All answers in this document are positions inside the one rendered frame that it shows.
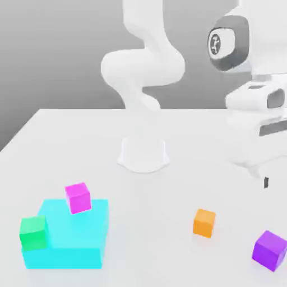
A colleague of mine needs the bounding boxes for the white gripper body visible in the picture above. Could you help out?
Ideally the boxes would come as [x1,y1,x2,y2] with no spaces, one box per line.
[225,109,287,168]

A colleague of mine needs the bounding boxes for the small orange cube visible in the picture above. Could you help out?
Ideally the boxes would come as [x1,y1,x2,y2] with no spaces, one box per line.
[192,208,216,239]

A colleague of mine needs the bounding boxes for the small purple cube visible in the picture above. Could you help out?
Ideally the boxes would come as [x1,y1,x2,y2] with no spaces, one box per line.
[251,230,287,272]

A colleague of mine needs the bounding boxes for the small magenta cube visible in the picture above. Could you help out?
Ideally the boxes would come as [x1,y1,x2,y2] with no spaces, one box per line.
[64,182,92,215]

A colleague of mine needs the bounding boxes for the small green cube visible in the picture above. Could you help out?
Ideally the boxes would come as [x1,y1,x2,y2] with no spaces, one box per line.
[19,215,49,252]

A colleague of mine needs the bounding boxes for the large cyan box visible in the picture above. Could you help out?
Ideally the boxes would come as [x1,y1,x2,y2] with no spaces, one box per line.
[21,198,110,270]

